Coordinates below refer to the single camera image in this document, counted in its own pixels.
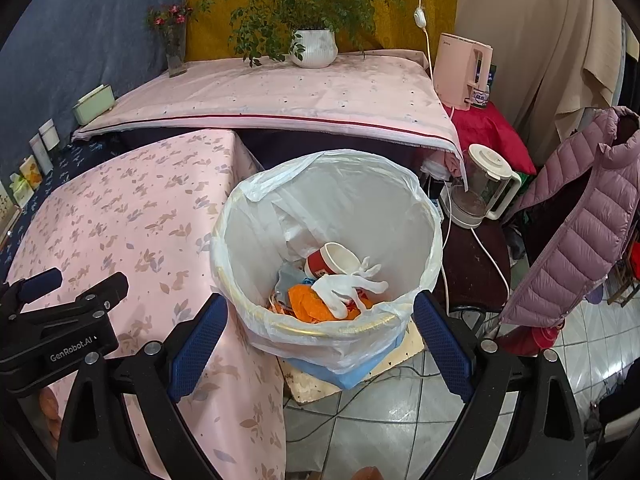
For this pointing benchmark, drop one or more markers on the person's left hand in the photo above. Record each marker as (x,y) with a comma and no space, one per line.
(50,405)

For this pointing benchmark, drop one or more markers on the dark purple cloth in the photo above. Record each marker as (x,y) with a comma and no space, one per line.
(310,140)

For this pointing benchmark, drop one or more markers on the pink dotted bed sheet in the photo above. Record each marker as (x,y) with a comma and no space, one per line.
(275,95)

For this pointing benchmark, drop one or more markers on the red paper cup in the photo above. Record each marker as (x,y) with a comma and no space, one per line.
(325,262)

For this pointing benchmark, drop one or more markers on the pink down jacket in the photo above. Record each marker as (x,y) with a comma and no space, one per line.
(575,240)

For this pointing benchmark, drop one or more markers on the green tissue packet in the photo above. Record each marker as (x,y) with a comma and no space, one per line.
(20,191)

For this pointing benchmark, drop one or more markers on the beige curtain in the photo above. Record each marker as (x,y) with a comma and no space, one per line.
(540,35)

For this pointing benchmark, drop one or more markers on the navy floral cloth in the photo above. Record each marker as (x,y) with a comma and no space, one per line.
(75,157)

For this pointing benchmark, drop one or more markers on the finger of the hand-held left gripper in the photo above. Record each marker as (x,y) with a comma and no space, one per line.
(107,290)
(42,280)

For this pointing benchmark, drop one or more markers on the pink countertop appliance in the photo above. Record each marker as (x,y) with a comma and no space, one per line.
(455,70)

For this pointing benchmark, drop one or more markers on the beige board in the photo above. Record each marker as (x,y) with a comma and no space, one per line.
(305,385)

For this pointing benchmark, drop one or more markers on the small labelled jar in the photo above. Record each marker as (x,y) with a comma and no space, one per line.
(481,96)

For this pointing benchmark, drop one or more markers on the glass vase with pink flowers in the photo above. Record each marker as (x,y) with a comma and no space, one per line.
(175,62)

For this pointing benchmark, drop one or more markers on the grey printed packet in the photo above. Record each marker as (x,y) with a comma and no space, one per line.
(290,277)

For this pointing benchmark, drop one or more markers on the large orange plastic bag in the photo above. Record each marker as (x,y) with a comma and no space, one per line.
(305,302)

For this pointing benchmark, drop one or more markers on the blue backdrop cloth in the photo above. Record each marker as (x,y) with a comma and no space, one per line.
(75,35)

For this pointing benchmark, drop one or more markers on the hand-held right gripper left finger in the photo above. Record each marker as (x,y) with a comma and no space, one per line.
(197,345)

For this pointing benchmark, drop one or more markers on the pale green tissue box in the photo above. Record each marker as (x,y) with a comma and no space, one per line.
(92,107)

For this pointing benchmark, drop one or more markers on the small box with orange print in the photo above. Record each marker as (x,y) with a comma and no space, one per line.
(31,175)

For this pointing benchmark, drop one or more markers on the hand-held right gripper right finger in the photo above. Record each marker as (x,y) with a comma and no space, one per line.
(445,340)

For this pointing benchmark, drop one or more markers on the bin with white liner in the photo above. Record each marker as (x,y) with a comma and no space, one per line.
(350,200)

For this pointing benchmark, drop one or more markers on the white desk calendar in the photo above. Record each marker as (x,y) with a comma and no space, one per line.
(6,210)

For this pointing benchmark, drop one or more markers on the wooden stool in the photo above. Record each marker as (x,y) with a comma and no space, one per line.
(622,282)

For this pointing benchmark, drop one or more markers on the white glove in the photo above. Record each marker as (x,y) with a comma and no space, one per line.
(340,290)

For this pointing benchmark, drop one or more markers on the potted green plant white pot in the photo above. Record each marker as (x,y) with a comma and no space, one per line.
(314,47)

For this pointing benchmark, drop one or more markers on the red bag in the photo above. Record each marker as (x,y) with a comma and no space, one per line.
(540,340)

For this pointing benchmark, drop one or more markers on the white cosmetic tube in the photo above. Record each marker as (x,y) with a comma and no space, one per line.
(41,155)

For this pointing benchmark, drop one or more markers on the red cloth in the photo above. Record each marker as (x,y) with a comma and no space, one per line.
(485,130)

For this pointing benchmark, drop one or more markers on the mustard yellow cloth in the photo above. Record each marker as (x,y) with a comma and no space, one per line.
(440,10)

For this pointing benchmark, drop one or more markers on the dark wooden side table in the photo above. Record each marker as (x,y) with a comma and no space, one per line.
(470,270)

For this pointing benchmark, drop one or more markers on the white glass electric kettle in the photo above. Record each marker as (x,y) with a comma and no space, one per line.
(480,185)

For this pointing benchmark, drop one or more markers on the white jar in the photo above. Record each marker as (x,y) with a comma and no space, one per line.
(50,135)

